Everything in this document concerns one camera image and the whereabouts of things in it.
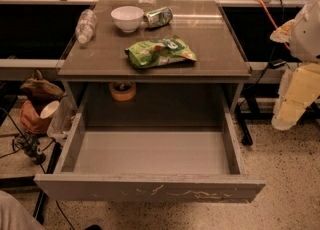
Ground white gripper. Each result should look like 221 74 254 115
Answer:
270 0 320 130

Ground green rice chip bag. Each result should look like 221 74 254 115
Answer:
125 36 197 69

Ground open grey top drawer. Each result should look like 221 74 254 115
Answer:
35 83 265 203

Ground grey cabinet with glossy top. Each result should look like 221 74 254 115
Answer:
59 1 250 117

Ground brown cloth bag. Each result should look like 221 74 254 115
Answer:
20 69 64 101

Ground black power adapter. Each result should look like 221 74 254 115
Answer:
268 59 286 69

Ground green soda can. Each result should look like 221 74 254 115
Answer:
145 7 173 28

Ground white ceramic bowl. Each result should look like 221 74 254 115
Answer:
111 6 144 33

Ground orange tape roll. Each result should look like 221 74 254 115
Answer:
109 83 136 102

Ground clear plastic water bottle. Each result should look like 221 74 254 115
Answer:
75 9 97 44

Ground clear plastic container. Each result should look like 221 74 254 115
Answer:
47 97 75 142

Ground grey cloth corner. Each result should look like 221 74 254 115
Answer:
0 191 45 230

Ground orange cable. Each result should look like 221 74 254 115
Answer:
252 0 292 52

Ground black floor cables with tool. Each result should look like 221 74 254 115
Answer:
0 107 56 166

